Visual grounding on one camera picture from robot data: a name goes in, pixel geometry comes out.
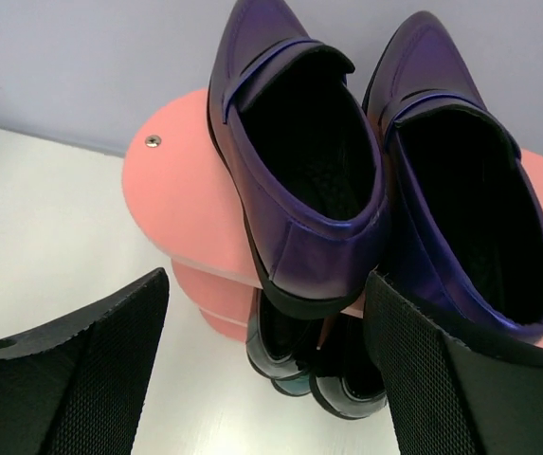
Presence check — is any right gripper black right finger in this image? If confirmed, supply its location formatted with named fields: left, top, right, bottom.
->
left=364, top=272, right=543, bottom=454

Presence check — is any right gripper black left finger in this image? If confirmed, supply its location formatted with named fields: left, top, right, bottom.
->
left=0, top=268, right=170, bottom=454

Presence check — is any black glossy shoe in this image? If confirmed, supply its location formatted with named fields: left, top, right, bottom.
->
left=309, top=314, right=388, bottom=420
left=245, top=289, right=324, bottom=380

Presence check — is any green metallic shoe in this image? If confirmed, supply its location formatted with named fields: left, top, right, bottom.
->
left=270, top=372, right=311, bottom=397

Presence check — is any purple shoe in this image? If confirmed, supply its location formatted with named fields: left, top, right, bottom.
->
left=207, top=1, right=390, bottom=319
left=363, top=11, right=543, bottom=343

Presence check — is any pink three-tier shoe shelf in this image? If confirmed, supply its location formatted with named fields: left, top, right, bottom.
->
left=122, top=87, right=543, bottom=352

